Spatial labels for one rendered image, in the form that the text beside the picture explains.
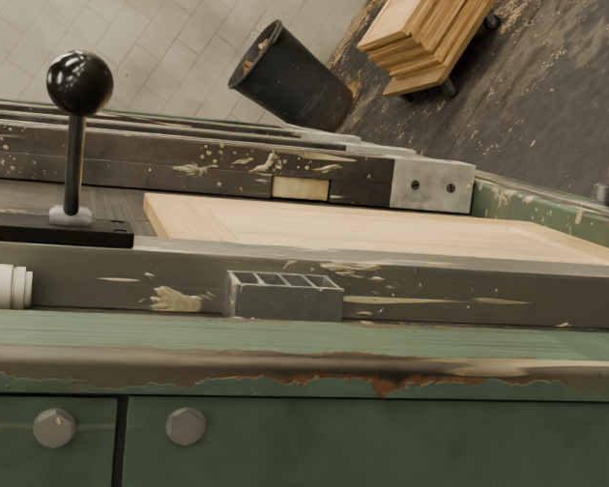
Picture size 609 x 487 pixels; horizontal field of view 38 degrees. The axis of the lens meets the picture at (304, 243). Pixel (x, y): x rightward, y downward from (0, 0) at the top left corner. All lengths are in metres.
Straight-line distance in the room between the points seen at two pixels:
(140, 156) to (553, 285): 0.66
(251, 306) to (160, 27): 5.80
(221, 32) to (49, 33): 1.17
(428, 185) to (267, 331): 0.93
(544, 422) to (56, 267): 0.32
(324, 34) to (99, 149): 5.53
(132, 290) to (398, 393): 0.27
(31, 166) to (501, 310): 0.71
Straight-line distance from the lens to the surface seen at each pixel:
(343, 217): 1.00
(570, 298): 0.68
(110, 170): 1.18
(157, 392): 0.33
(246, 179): 1.20
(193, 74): 6.32
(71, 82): 0.52
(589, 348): 0.42
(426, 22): 4.15
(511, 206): 1.21
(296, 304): 0.56
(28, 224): 0.58
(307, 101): 5.36
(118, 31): 6.26
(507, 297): 0.65
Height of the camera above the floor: 1.45
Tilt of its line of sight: 18 degrees down
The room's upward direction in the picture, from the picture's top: 54 degrees counter-clockwise
